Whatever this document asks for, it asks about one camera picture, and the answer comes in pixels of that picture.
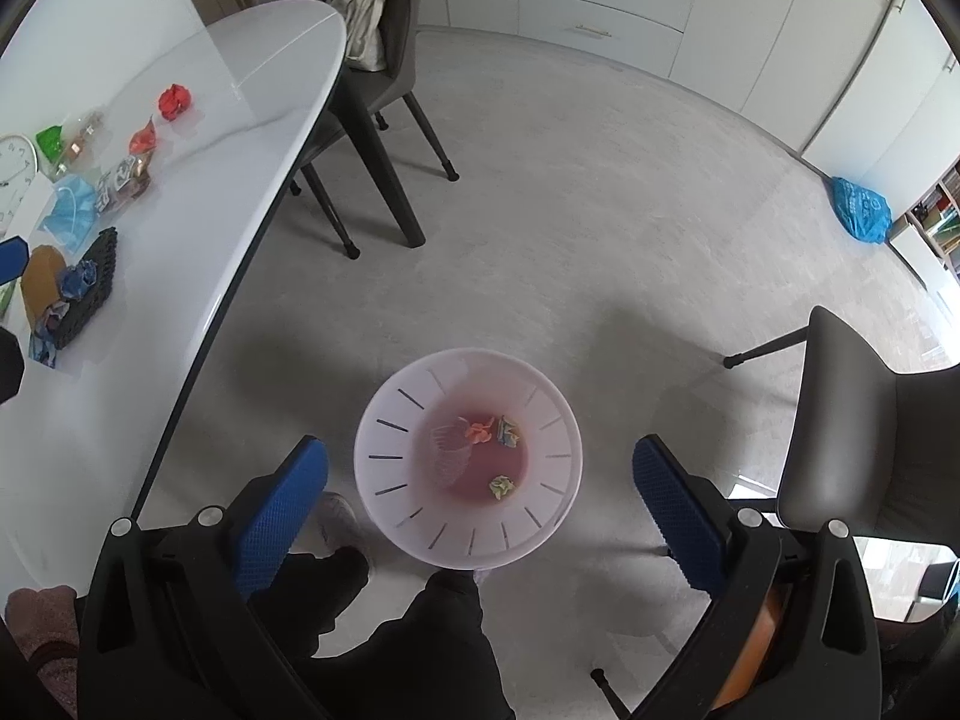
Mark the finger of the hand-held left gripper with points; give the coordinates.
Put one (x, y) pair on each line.
(7, 371)
(10, 255)

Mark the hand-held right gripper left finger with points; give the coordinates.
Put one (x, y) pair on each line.
(281, 510)

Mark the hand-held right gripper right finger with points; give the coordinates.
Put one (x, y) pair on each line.
(679, 517)

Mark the brown snack wrapper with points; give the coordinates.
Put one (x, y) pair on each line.
(127, 184)

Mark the white plastic waste bin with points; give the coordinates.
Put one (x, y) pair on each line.
(405, 420)

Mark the red printed snack wrapper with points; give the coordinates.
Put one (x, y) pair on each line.
(142, 139)

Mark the brown paper piece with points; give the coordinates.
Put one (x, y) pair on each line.
(41, 277)

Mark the white box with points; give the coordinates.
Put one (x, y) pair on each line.
(19, 204)

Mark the colourful crumpled wrapper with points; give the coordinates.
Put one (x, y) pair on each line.
(45, 334)

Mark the person's light shoe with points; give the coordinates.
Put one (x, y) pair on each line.
(337, 521)

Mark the blue face mask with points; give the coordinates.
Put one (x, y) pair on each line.
(67, 214)

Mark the crumpled blue wrapper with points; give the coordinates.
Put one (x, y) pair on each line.
(79, 277)

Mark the black ribbed tray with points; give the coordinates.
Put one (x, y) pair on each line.
(103, 266)

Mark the white round clock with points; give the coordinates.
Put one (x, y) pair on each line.
(15, 161)

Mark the clear plastic packet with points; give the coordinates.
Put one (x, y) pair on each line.
(79, 139)

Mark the orange round object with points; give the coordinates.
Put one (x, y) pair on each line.
(761, 637)

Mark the clear plastic cup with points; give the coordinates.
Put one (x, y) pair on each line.
(450, 454)

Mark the yellow green wrapper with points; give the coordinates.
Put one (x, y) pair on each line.
(501, 486)

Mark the blue yellow wrapper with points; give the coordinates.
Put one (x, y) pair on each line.
(510, 431)

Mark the person's black pants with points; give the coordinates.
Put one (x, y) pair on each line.
(435, 652)

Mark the orange wrapper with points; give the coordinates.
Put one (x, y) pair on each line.
(480, 431)

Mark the crumpled red wrapper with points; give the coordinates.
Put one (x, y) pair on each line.
(174, 101)

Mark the blue plastic bag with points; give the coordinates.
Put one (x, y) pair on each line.
(859, 210)

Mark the white open shelf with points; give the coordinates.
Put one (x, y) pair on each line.
(941, 225)

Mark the grey chair with cloth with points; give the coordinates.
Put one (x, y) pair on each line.
(375, 90)

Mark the beige cloth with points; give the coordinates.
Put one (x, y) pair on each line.
(367, 22)

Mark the white cabinet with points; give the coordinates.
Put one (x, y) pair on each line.
(750, 30)

